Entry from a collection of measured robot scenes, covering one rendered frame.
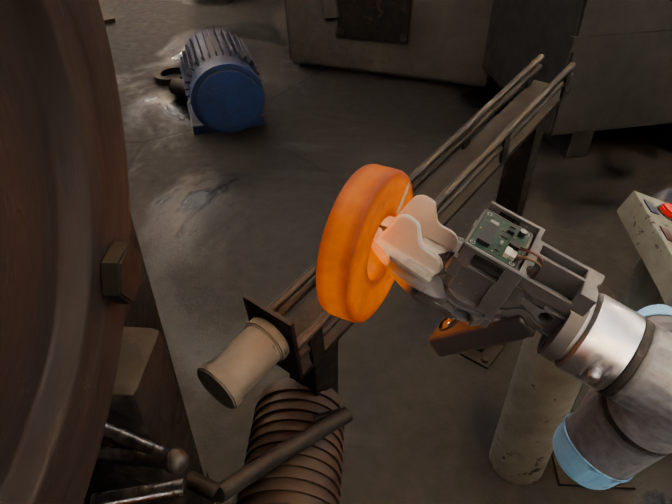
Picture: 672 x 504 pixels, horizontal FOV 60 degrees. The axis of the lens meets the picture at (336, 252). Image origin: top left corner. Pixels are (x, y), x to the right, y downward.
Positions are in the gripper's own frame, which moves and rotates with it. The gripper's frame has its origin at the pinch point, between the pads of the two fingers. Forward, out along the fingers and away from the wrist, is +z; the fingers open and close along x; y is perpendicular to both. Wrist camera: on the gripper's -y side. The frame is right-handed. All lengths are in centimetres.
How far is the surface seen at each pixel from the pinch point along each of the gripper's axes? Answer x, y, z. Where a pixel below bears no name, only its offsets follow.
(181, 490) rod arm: 30.3, 3.7, -2.6
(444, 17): -214, -67, 54
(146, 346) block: 19.2, -7.6, 10.2
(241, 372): 10.7, -17.7, 4.9
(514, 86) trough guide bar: -64, -11, 0
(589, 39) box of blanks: -173, -35, -6
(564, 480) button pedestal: -40, -73, -51
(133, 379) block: 22.3, -7.2, 8.7
